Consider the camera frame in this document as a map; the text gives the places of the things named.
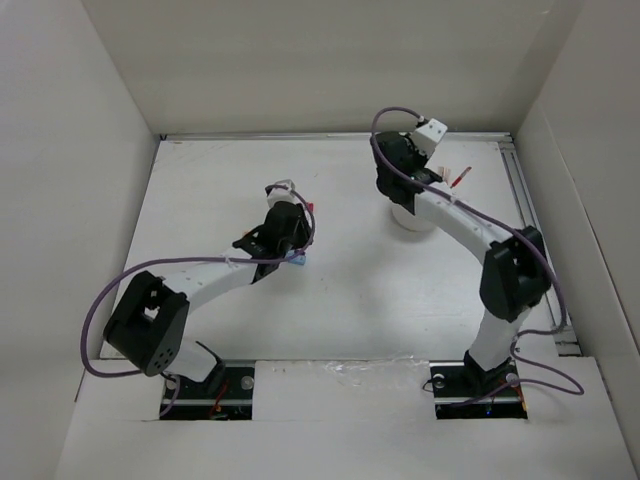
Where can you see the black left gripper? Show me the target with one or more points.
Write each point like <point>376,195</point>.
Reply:
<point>303,234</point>

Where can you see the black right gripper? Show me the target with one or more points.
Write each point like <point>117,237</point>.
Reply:
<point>411,148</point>

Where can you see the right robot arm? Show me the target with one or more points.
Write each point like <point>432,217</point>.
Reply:
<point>512,282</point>

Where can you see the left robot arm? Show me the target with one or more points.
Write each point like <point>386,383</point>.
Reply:
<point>148,324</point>

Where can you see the light blue highlighter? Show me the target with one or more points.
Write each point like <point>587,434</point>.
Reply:
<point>297,259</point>

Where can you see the white round divided container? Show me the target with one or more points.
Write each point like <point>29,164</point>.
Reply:
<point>409,221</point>

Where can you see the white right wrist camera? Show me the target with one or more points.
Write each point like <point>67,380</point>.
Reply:
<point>427,136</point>

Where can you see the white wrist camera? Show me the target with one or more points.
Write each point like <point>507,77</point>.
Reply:
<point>427,136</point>
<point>280,191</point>

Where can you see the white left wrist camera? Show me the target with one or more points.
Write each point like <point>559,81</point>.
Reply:
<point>280,191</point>

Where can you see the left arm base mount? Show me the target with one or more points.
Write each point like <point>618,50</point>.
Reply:
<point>208,387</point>

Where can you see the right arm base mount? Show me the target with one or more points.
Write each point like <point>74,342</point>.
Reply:
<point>461,394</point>

